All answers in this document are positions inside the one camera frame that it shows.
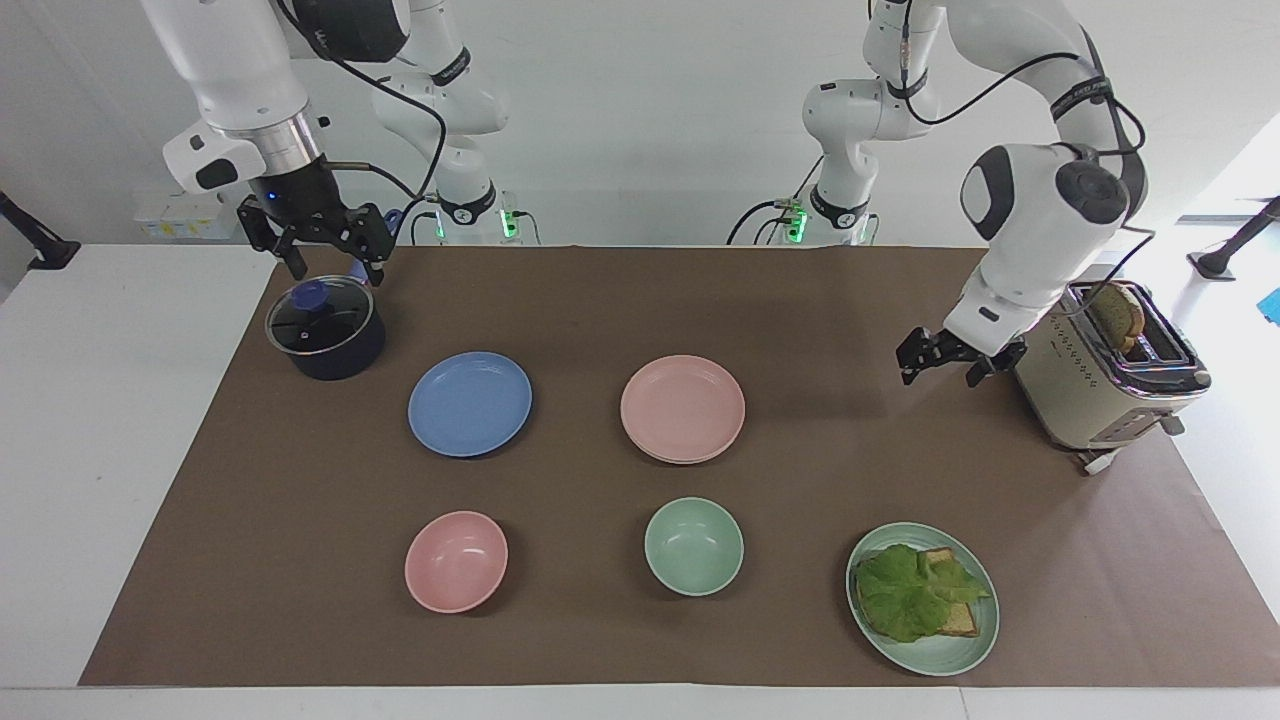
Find beige plate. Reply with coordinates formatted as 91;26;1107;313
626;438;744;466

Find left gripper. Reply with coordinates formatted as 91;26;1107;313
896;325;1029;389

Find pink bowl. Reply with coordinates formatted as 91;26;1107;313
404;511;509;614

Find green bowl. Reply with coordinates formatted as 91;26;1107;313
644;497;745;598

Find green lettuce leaf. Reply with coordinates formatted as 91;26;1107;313
855;543;992;644

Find green plate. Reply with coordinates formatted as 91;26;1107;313
846;522;1001;678

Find toast slice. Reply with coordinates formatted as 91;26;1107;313
918;547;984;638

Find dark blue pot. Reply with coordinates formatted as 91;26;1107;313
266;276;388;382

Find bread slice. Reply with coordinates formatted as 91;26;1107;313
1088;283;1149;354

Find silver toaster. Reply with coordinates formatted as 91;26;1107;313
1014;280;1213;477

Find blue plate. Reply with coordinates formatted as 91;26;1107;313
408;351;534;459

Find pink plate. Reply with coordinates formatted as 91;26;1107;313
620;355;747;461

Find glass pot lid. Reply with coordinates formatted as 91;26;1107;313
265;276;376;357

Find black stand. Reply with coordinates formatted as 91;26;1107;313
0;190;82;272
1187;195;1280;282

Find black cable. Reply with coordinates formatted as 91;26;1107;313
275;0;448;204
1050;90;1159;321
893;0;1113;129
727;155;827;247

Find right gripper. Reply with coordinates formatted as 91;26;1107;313
236;164;392;287

